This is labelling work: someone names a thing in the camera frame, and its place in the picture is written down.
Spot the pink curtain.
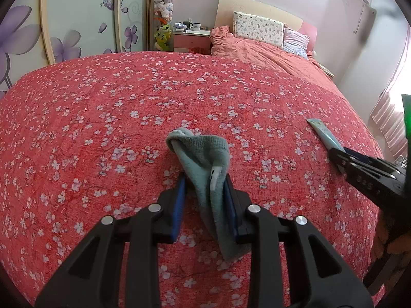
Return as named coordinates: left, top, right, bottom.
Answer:
left=369, top=22, right=411, bottom=155

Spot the pink striped pillow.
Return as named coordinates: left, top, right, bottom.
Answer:
left=283, top=24, right=310, bottom=59

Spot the white air conditioner pipe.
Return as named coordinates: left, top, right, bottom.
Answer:
left=353, top=2, right=377, bottom=34

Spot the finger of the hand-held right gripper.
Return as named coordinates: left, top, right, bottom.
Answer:
left=328, top=147, right=358, bottom=178
left=343, top=147, right=384, bottom=164

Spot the white floral pillow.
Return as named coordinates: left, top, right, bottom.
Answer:
left=233, top=12, right=286, bottom=49

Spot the stack of white plush toys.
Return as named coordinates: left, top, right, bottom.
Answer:
left=153, top=0, right=175, bottom=23

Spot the person's right hand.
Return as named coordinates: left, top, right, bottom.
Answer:
left=371, top=220, right=411, bottom=264

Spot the bed with pink duvet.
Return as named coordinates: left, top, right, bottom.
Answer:
left=209, top=25, right=336, bottom=87

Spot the green plush toy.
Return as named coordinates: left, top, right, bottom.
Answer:
left=153, top=22, right=172, bottom=51

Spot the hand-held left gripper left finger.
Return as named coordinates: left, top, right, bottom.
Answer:
left=35, top=172, right=187, bottom=308

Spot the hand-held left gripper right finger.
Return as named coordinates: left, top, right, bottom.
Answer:
left=225, top=173, right=375, bottom=308

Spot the pale blue wrapper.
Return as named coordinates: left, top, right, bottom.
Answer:
left=306, top=118, right=345, bottom=152

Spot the grey green sock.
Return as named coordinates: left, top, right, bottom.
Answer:
left=165, top=128, right=253, bottom=262

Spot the cream and pink bed frame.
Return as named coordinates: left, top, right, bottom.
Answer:
left=215, top=0, right=318, bottom=53

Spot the flower print sliding wardrobe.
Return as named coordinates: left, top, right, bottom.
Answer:
left=0, top=0, right=153, bottom=100

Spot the red floral tablecloth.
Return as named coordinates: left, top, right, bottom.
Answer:
left=0, top=51, right=386, bottom=308

